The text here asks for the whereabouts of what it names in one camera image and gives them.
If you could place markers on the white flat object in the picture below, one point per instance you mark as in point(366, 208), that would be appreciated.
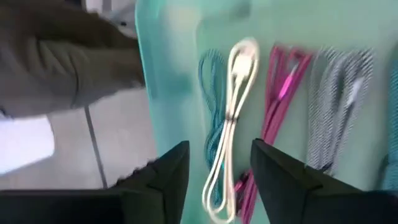
point(25, 143)

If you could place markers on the teal plastic tray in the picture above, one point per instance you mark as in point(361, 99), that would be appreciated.
point(174, 93)

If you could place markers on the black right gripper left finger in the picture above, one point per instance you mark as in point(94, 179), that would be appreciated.
point(140, 205)

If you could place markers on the person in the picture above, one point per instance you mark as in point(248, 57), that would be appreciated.
point(62, 62)

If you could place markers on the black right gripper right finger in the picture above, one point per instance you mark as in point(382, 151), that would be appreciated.
point(304, 202)

